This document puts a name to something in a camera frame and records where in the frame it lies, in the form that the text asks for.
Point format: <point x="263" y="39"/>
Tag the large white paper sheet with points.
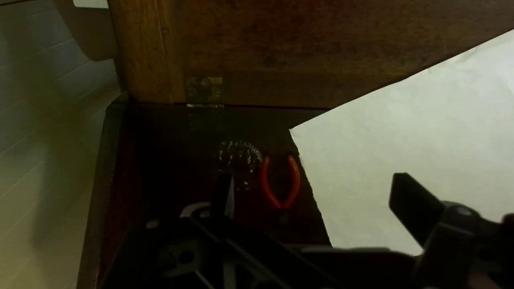
<point x="417" y="145"/>

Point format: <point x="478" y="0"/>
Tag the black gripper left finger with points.
<point x="225" y="195"/>

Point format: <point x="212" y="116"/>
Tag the dark wooden secretary desk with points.
<point x="278" y="53"/>

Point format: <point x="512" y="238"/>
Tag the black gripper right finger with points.
<point x="414" y="206"/>

